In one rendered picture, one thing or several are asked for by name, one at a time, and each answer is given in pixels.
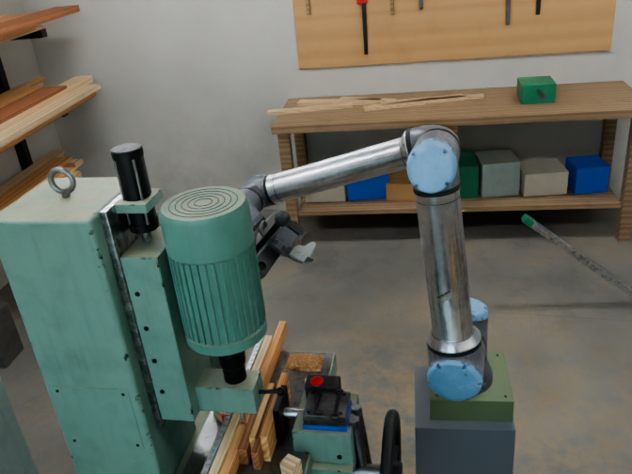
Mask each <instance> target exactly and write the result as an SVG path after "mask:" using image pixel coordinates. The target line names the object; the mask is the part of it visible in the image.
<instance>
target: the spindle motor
mask: <svg viewBox="0 0 632 474"><path fill-rule="evenodd" d="M159 219H160V224H161V228H162V233H163V236H164V241H165V245H166V253H167V256H168V261H169V265H170V270H171V275H172V278H173V283H174V287H175V292H176V295H177V300H178V304H179V309H180V313H181V317H182V325H183V329H184V334H185V338H186V342H187V344H188V346H189V347H190V348H191V349H192V350H193V351H195V352H197V353H199V354H202V355H206V356H229V355H234V354H238V353H241V352H242V351H245V350H247V349H249V348H251V347H252V346H254V345H256V344H257V343H258V342H259V341H260V340H261V339H262V338H263V337H264V335H265V333H266V331H267V320H266V314H265V307H264V302H263V295H262V288H261V277H260V270H259V264H258V257H257V251H256V245H255V239H254V231H253V225H252V219H251V212H250V206H249V200H248V198H247V197H246V196H245V194H244V193H243V192H242V191H241V190H239V189H236V188H233V187H227V186H206V187H199V188H195V189H191V190H187V191H184V192H181V193H179V194H177V195H175V196H173V197H171V198H169V199H168V200H167V201H166V202H164V204H163V205H162V207H161V210H160V212H159Z"/></svg>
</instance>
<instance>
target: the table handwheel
mask: <svg viewBox="0 0 632 474"><path fill-rule="evenodd" d="M355 474H403V463H402V441H401V422H400V416H399V413H398V411H397V410H395V409H390V410H388V411H387V414H386V417H385V422H384V429H383V437H382V450H381V464H380V465H377V464H367V465H366V466H363V467H361V466H359V465H358V464H357V463H356V464H355Z"/></svg>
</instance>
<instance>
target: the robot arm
mask: <svg viewBox="0 0 632 474"><path fill-rule="evenodd" d="M460 155H461V143H460V140H459V138H458V136H457V135H456V134H455V133H454V132H453V131H452V130H451V129H449V128H447V127H443V126H440V125H424V126H419V127H415V128H411V129H407V130H405V131H404V133H403V136H402V137H400V138H396V139H393V140H389V141H387V142H383V143H380V144H376V145H373V146H370V147H367V148H364V149H360V150H354V151H351V152H347V153H344V154H341V155H338V156H335V157H331V158H328V159H324V160H322V161H318V162H315V163H311V164H308V165H305V166H300V167H296V168H293V169H289V170H286V171H282V172H279V173H277V174H270V175H267V176H265V175H256V176H254V177H251V178H250V179H248V180H247V181H246V183H245V184H244V185H243V186H242V187H241V188H240V189H239V190H241V191H242V192H243V193H244V194H245V196H246V197H247V198H248V200H249V206H250V212H251V219H252V225H253V231H254V239H255V245H257V243H258V242H259V241H260V240H261V238H262V237H263V236H264V235H265V234H266V233H267V231H268V230H269V229H270V228H271V227H272V226H273V225H274V224H275V216H276V214H277V212H273V213H272V214H271V215H270V216H269V217H268V218H267V219H265V218H264V216H263V215H262V214H261V210H262V209H263V208H265V207H269V206H272V205H276V204H279V203H280V202H283V201H287V200H291V199H294V198H300V197H304V196H307V195H311V194H315V193H319V192H322V191H325V190H329V189H333V188H336V187H340V186H343V185H346V184H350V183H354V182H360V181H364V180H367V179H371V178H374V177H378V176H382V175H386V174H388V173H392V172H396V171H400V170H403V169H407V175H408V178H409V180H410V181H411V183H412V184H413V191H414V195H415V197H416V204H417V212H418V220H419V233H420V240H421V248H422V256H423V262H424V270H425V277H426V285H427V293H428V299H429V307H430V314H431V322H432V329H431V330H430V331H429V332H428V334H427V337H426V340H427V348H428V355H429V368H428V371H427V382H428V385H429V387H430V389H431V390H432V391H433V392H434V393H435V394H436V395H438V396H439V397H441V398H442V397H443V398H445V399H446V400H450V401H456V402H460V401H466V400H468V399H471V398H473V397H475V396H476V395H479V394H481V393H483V392H485V391H486V390H487V389H488V388H489V387H490V386H491V385H492V382H493V372H492V369H491V367H490V364H489V362H488V360H487V331H488V316H489V315H488V309H487V306H486V305H485V304H484V303H483V302H482V301H480V300H478V299H474V298H471V297H470V293H469V283H468V273H467V264H466V245H465V235H464V226H463V217H462V207H461V197H460V188H461V185H460V175H459V165H458V161H459V158H460ZM306 233H307V231H304V230H303V228H302V227H301V226H300V225H298V224H297V223H296V222H293V221H292V220H291V222H290V224H289V225H288V226H286V227H279V229H278V230H277V231H276V232H275V233H274V235H273V236H272V237H271V238H270V239H269V241H268V242H267V243H266V244H265V245H264V246H263V248H262V249H261V250H260V251H259V252H258V254H257V257H258V264H259V270H260V277H261V279H263V278H264V277H265V276H266V275H267V273H268V272H269V271H270V269H271V268H272V266H273V265H274V263H275V262H276V261H277V259H278V258H279V257H282V256H283V257H286V258H287V257H288V258H290V259H292V260H293V261H296V262H299V263H302V264H303V263H311V262H314V259H312V258H311V255H312V253H313V250H314V248H315V246H316V244H315V243H314V242H311V243H309V244H308V245H305V246H302V245H297V246H296V247H295V248H294V249H292V248H293V246H294V245H295V244H296V243H299V242H300V240H301V239H302V238H303V237H304V236H305V234H306Z"/></svg>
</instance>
